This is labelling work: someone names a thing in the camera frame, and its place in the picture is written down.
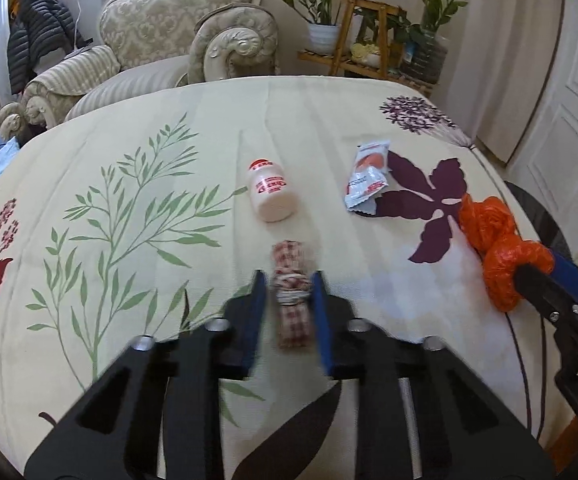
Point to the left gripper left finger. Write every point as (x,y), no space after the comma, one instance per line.
(157,403)

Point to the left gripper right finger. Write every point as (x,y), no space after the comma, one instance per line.
(422,412)

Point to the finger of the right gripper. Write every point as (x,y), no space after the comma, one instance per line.
(549,299)
(565,273)

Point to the black lined trash bin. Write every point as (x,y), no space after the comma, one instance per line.
(544,224)

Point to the orange plastic bag ball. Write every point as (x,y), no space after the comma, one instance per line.
(491,229)

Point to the checkered twine bundle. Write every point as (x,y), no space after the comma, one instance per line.
(292,289)

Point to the white red snack packet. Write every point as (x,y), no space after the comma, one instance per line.
(368,177)

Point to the small white yogurt bottle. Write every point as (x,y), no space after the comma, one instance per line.
(272,198)

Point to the white panel door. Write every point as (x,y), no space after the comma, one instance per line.
(546,164)

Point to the floral cream tablecloth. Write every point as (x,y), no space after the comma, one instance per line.
(136,219)

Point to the white curtain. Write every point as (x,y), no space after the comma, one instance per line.
(500,53)

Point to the wooden plant stand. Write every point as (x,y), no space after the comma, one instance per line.
(370,22)

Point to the small yellow flower pot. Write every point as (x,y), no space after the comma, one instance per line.
(365,54)

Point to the tall plant in dark pot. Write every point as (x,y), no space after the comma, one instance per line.
(425,51)

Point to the ornate cream armchair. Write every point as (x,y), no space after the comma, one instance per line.
(148,46)

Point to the black puffer jacket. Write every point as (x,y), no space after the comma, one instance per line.
(40,27)

